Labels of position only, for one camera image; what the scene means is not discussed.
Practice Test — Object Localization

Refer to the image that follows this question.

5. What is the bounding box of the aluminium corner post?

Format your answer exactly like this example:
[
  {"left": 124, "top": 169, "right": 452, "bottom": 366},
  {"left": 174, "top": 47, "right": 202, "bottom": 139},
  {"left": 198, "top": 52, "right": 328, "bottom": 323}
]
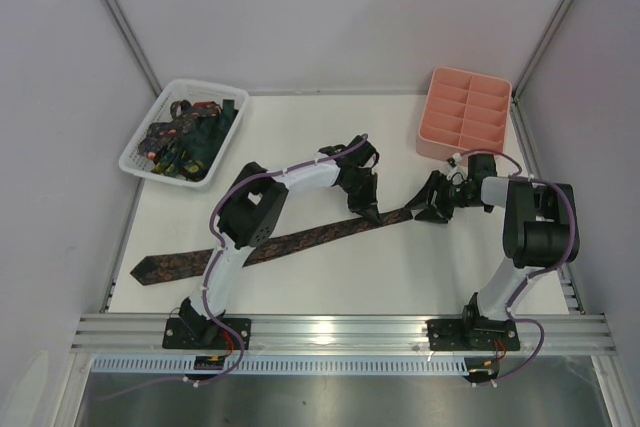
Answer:
[
  {"left": 100, "top": 0, "right": 162, "bottom": 95},
  {"left": 512, "top": 0, "right": 576, "bottom": 102}
]

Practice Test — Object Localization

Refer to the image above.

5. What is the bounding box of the right aluminium corner post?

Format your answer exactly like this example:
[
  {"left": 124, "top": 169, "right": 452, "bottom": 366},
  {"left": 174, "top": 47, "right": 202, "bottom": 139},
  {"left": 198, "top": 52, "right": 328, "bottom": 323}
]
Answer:
[{"left": 512, "top": 0, "right": 576, "bottom": 102}]

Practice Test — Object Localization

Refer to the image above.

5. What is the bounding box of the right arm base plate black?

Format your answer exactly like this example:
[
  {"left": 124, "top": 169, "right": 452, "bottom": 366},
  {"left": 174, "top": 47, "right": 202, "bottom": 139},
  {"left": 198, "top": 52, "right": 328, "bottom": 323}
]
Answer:
[{"left": 427, "top": 317, "right": 520, "bottom": 352}]

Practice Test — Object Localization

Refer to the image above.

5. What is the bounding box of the dark green tie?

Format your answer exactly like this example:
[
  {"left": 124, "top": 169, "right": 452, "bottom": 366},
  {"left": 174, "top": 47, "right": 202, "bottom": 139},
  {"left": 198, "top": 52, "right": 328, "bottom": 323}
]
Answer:
[{"left": 178, "top": 99, "right": 238, "bottom": 182}]

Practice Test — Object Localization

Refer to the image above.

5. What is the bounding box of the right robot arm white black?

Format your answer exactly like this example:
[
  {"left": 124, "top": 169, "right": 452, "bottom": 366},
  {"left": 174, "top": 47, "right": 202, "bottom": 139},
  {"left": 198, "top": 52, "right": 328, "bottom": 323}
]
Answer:
[{"left": 406, "top": 149, "right": 580, "bottom": 351}]

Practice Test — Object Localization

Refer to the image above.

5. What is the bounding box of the aluminium mounting rail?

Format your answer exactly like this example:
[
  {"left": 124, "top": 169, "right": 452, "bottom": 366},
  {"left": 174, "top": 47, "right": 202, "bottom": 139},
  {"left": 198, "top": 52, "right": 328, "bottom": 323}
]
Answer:
[{"left": 72, "top": 314, "right": 616, "bottom": 355}]

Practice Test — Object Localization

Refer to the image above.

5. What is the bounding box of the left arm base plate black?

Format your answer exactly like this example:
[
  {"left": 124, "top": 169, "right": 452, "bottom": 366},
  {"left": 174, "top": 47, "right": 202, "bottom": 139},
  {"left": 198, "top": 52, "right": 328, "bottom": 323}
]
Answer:
[{"left": 162, "top": 316, "right": 252, "bottom": 350}]

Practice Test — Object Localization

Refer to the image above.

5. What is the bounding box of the white plastic basket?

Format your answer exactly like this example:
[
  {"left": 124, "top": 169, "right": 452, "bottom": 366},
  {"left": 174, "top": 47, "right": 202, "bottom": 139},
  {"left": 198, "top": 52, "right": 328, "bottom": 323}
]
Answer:
[{"left": 118, "top": 79, "right": 249, "bottom": 190}]

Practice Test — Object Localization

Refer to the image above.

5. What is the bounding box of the left aluminium corner post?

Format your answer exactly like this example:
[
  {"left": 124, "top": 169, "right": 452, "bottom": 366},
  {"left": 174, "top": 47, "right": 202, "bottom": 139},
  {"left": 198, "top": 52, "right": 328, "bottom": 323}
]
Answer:
[{"left": 100, "top": 0, "right": 162, "bottom": 95}]

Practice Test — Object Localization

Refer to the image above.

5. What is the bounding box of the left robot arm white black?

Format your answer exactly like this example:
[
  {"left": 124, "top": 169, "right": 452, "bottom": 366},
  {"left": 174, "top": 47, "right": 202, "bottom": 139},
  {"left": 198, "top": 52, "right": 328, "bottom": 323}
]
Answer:
[{"left": 165, "top": 134, "right": 380, "bottom": 349}]

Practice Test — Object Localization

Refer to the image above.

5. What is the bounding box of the navy tie with red dots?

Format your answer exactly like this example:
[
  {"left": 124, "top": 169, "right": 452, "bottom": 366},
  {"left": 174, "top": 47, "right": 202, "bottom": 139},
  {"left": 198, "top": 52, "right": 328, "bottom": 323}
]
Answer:
[{"left": 137, "top": 100, "right": 222, "bottom": 160}]

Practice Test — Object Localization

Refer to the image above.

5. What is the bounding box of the pink divided organizer tray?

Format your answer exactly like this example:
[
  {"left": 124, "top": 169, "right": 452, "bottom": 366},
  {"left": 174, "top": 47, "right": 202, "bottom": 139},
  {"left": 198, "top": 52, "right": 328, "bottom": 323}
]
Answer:
[{"left": 415, "top": 66, "right": 512, "bottom": 161}]

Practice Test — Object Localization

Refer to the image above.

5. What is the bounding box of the white slotted cable duct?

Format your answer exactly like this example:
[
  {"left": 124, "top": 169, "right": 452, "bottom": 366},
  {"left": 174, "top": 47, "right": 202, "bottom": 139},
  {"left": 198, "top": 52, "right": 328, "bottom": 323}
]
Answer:
[{"left": 91, "top": 354, "right": 479, "bottom": 376}]

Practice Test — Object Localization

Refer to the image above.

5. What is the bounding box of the dark brown floral tie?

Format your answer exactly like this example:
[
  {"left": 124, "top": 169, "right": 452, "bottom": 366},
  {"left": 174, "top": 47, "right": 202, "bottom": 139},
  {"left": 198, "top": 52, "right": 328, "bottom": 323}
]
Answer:
[{"left": 130, "top": 208, "right": 413, "bottom": 286}]

